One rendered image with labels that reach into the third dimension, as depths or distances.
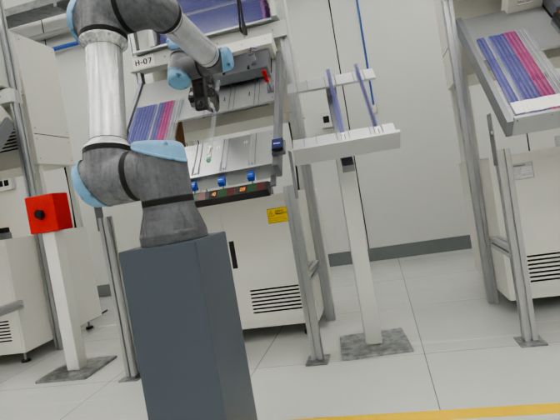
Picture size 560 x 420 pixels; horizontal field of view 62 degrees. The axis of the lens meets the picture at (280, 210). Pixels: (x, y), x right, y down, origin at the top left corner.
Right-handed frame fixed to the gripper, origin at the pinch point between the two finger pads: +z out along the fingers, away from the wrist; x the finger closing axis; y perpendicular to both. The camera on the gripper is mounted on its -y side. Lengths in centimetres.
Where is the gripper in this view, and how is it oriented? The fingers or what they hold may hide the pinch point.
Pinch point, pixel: (214, 111)
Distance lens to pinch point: 188.3
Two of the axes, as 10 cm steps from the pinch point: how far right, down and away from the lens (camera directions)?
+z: 2.4, 4.7, 8.5
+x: -9.7, 1.8, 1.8
